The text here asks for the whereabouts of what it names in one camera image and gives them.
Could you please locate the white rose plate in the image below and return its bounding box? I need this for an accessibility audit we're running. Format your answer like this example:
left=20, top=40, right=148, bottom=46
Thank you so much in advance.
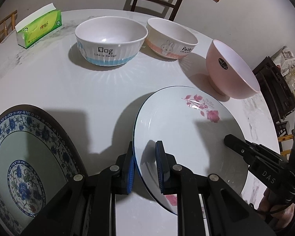
left=133, top=86, right=248, bottom=214

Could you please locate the large pink bowl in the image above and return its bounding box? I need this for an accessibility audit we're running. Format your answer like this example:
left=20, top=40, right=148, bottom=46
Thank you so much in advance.
left=206, top=40, right=261, bottom=99

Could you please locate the large blue floral plate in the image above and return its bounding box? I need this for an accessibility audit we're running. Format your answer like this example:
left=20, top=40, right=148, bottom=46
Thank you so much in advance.
left=0, top=104, right=87, bottom=235

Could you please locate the white Dog bowl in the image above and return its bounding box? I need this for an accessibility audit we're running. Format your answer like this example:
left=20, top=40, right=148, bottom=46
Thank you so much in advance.
left=75, top=16, right=148, bottom=67

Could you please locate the white Rabbit bowl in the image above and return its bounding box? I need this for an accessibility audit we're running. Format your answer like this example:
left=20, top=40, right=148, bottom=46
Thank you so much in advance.
left=145, top=18, right=198, bottom=60

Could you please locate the right hand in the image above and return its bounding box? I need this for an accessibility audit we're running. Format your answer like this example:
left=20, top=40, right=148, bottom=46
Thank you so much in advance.
left=257, top=188, right=295, bottom=229

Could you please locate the dark chair at right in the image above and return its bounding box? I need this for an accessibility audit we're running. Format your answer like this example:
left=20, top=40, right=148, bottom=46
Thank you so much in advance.
left=253, top=56, right=295, bottom=124

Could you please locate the green tissue box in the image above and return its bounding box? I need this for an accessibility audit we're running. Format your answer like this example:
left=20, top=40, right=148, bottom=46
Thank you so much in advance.
left=15, top=3, right=62, bottom=49

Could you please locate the bamboo chair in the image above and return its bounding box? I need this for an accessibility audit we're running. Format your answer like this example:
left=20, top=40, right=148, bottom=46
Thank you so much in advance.
left=0, top=10, right=17, bottom=43

